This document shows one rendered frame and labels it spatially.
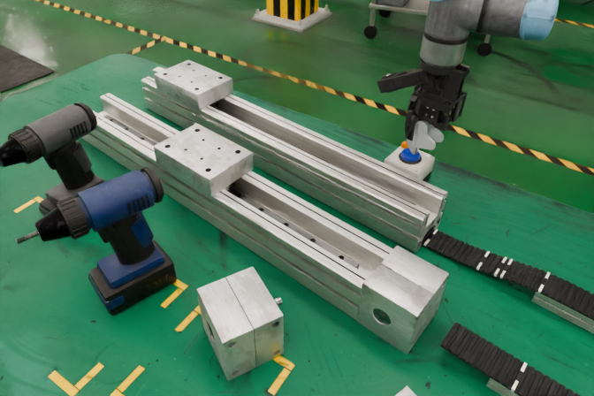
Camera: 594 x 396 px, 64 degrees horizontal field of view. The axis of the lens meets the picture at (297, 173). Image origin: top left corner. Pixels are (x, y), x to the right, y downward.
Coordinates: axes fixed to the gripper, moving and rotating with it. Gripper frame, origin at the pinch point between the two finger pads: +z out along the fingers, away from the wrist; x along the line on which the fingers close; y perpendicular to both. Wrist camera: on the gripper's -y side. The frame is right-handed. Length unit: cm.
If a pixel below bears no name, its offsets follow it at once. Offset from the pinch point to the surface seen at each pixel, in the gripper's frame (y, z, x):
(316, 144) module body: -16.6, 1.1, -10.8
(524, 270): 29.0, 6.0, -11.7
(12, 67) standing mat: -299, 85, 27
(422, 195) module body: 8.5, 1.5, -10.7
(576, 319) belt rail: 38.8, 7.6, -14.9
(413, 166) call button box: 2.0, 2.7, -2.3
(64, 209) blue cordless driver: -21, -13, -61
